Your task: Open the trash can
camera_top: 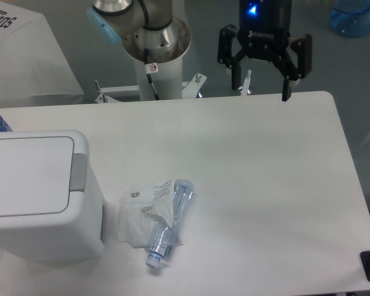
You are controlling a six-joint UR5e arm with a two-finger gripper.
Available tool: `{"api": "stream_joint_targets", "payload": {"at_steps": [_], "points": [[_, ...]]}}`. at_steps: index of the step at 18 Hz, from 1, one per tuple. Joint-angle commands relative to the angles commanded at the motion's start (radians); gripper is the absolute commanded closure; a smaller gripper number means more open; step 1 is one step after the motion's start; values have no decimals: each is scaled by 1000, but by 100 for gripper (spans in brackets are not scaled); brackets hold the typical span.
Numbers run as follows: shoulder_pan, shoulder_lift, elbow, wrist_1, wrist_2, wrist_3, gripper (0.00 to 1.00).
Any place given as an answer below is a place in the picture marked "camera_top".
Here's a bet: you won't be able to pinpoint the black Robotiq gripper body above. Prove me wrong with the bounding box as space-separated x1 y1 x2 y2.
237 1 292 62

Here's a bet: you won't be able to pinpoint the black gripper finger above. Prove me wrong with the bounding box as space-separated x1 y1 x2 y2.
272 34 312 102
217 24 249 90

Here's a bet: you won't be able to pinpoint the white trash can lid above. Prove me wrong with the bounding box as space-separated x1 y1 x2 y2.
0 137 74 216

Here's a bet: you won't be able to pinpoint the white trash can body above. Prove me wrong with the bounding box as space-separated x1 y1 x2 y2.
0 130 105 261

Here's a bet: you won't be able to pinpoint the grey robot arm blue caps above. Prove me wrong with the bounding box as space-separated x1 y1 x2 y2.
87 1 312 101

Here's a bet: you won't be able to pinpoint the large blue water jug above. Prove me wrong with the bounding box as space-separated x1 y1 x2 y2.
328 1 370 38

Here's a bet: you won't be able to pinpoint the crumpled white plastic bag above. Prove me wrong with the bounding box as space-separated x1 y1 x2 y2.
117 179 175 249

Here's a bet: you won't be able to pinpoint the white printed cloth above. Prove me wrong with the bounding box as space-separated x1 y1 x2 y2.
0 1 84 108

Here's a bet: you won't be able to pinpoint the crushed clear plastic bottle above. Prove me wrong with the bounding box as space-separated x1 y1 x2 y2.
144 179 195 269

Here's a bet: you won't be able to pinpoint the white levelling foot bracket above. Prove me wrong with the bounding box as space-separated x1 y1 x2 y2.
238 70 252 96

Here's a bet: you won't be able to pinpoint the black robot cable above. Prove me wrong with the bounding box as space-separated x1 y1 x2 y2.
143 47 160 101

